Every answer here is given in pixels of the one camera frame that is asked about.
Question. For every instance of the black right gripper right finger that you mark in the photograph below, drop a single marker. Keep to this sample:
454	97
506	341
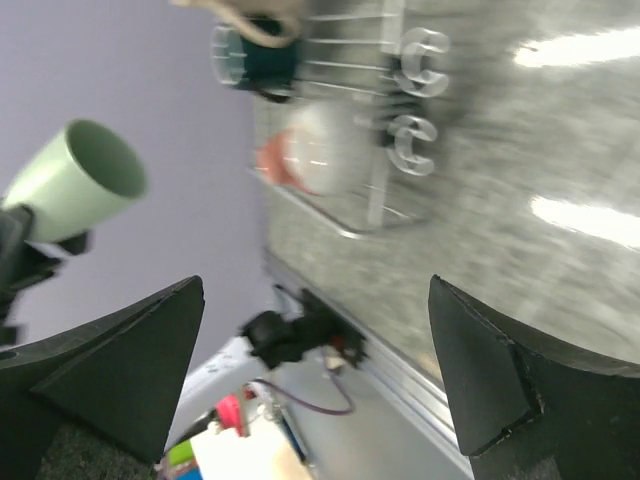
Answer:
527	405

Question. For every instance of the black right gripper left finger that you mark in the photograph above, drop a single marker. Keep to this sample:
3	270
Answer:
97	401

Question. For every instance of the silver wire dish rack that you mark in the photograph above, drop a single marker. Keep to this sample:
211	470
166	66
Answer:
364	52

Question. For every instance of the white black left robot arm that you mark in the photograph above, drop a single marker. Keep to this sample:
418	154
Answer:
263	344

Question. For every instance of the dark green mug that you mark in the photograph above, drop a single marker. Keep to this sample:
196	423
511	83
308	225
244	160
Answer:
242	63

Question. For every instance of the beige speckled round mug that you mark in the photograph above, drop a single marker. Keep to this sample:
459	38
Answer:
322	151

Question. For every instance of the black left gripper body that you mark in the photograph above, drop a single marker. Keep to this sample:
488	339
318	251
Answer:
22	265

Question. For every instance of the pink white mug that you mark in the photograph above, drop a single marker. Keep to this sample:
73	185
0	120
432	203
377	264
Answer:
270	161

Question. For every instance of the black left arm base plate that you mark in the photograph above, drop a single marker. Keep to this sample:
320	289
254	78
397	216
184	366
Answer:
320	325

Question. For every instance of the beige dragon pattern mug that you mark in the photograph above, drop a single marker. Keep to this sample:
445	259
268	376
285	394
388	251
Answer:
240	13

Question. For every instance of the light green mug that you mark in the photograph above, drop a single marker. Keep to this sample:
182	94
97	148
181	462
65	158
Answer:
83	176

